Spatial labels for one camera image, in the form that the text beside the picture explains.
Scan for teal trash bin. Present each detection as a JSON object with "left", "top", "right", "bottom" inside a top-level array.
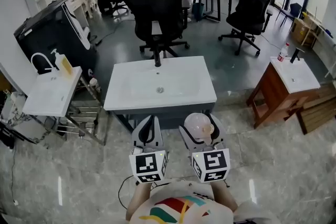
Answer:
[{"left": 192, "top": 2, "right": 205, "bottom": 22}]

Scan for person's white printed shirt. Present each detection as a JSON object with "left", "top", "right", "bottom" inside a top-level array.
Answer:
[{"left": 129, "top": 182, "right": 235, "bottom": 224}]

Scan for person's left forearm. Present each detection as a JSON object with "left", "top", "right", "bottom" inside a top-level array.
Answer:
[{"left": 125, "top": 182, "right": 153, "bottom": 221}]

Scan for white square sink top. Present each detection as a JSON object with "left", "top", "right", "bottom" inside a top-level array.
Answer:
[{"left": 270, "top": 56, "right": 321, "bottom": 94}]

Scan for marble patterned slab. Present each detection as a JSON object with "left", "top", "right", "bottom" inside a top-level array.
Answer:
[{"left": 0, "top": 91, "right": 51, "bottom": 145}]

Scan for black floor appliance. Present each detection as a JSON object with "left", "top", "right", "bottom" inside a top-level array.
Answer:
[{"left": 13, "top": 0, "right": 98, "bottom": 80}]

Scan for clear bottle red label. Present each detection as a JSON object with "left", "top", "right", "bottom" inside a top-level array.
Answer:
[{"left": 277, "top": 42, "right": 290, "bottom": 62}]

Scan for black cable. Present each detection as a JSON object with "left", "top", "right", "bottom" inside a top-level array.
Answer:
[{"left": 117, "top": 175, "right": 138, "bottom": 211}]

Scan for black mesh office chair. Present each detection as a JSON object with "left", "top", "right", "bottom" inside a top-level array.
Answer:
[{"left": 122, "top": 0, "right": 191, "bottom": 60}]

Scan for yellow soap dispenser bottle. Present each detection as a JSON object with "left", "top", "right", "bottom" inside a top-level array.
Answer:
[{"left": 50, "top": 48, "right": 74, "bottom": 77}]

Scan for white sink counter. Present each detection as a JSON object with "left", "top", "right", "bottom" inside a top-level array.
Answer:
[{"left": 103, "top": 56, "right": 218, "bottom": 111}]

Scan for small white sink basin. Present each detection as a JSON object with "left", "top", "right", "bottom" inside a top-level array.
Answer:
[{"left": 22, "top": 66, "right": 83, "bottom": 118}]

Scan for metal sink stand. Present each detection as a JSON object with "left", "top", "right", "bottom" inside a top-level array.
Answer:
[{"left": 30, "top": 75, "right": 106, "bottom": 146}]

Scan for black office chair with armrests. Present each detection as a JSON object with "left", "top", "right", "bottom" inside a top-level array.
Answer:
[{"left": 218, "top": 0, "right": 274, "bottom": 57}]

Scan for person's right forearm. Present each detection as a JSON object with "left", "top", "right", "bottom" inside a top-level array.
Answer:
[{"left": 209, "top": 180, "right": 238, "bottom": 212}]

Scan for white vanity table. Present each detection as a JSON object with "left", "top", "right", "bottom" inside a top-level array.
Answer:
[{"left": 66, "top": 0, "right": 101, "bottom": 27}]

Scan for cardboard box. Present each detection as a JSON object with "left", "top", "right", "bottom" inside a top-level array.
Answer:
[{"left": 291, "top": 17, "right": 312, "bottom": 44}]

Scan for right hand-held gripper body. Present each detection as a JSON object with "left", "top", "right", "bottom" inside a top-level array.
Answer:
[{"left": 187, "top": 140, "right": 232, "bottom": 184}]

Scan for black angular faucet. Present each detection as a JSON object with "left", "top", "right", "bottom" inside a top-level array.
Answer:
[{"left": 289, "top": 47, "right": 306, "bottom": 65}]

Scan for brown wooden sink cabinet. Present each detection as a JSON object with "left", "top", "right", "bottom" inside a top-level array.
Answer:
[{"left": 246, "top": 61, "right": 320, "bottom": 130}]

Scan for dark grey sink cabinet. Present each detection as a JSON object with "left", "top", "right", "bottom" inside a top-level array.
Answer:
[{"left": 109, "top": 102, "right": 216, "bottom": 133}]

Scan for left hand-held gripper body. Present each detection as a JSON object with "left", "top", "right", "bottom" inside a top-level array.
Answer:
[{"left": 128, "top": 138, "right": 169, "bottom": 184}]

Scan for white curved faucet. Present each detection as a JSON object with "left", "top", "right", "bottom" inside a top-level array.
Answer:
[{"left": 30, "top": 52, "right": 57, "bottom": 73}]

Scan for translucent pink bottle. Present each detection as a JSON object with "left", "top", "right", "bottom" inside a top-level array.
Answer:
[{"left": 183, "top": 112, "right": 215, "bottom": 137}]

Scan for small white bottle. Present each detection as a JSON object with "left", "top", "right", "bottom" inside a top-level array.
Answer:
[{"left": 89, "top": 77, "right": 100, "bottom": 93}]

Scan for black sink faucet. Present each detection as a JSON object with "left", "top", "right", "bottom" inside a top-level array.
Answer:
[{"left": 154, "top": 46, "right": 162, "bottom": 68}]

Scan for dark blue chair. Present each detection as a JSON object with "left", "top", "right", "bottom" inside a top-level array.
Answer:
[{"left": 275, "top": 2, "right": 303, "bottom": 28}]

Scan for wooden slatted platform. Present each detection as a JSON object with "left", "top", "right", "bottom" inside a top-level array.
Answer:
[{"left": 296, "top": 83, "right": 336, "bottom": 135}]

